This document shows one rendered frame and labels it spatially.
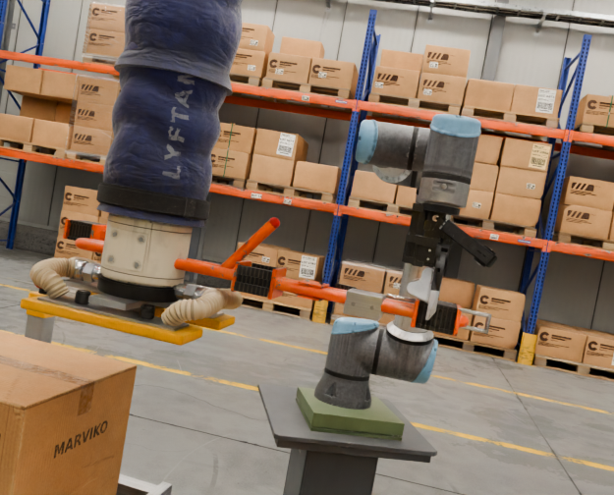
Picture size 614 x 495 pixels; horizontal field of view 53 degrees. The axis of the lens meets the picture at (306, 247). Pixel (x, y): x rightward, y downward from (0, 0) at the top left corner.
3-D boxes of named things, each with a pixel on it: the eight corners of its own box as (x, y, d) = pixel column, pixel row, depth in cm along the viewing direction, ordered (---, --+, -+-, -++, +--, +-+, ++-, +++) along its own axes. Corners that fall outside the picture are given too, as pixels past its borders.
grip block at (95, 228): (62, 238, 157) (65, 218, 157) (82, 238, 166) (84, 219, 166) (91, 244, 156) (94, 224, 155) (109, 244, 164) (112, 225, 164)
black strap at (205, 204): (73, 197, 120) (76, 177, 119) (132, 204, 142) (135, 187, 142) (180, 218, 115) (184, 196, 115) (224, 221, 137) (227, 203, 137)
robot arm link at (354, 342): (327, 361, 214) (336, 311, 213) (376, 371, 211) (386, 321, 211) (321, 369, 199) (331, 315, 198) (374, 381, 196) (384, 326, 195)
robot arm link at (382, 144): (378, 144, 192) (359, 108, 125) (419, 150, 190) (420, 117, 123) (372, 182, 193) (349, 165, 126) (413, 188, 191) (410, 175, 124)
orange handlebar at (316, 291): (24, 241, 132) (26, 224, 131) (100, 241, 161) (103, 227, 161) (467, 334, 112) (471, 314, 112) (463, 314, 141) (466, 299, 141)
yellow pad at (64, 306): (18, 307, 119) (22, 282, 119) (50, 302, 129) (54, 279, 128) (181, 346, 112) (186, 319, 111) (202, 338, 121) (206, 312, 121)
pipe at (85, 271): (27, 289, 121) (32, 259, 120) (98, 280, 145) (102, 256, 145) (189, 325, 113) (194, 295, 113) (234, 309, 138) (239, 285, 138)
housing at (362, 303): (342, 313, 116) (346, 290, 116) (347, 309, 123) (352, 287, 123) (378, 321, 115) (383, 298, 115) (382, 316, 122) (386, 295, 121)
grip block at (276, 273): (228, 291, 120) (234, 261, 119) (245, 288, 129) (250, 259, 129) (269, 300, 118) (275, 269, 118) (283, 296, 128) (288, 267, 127)
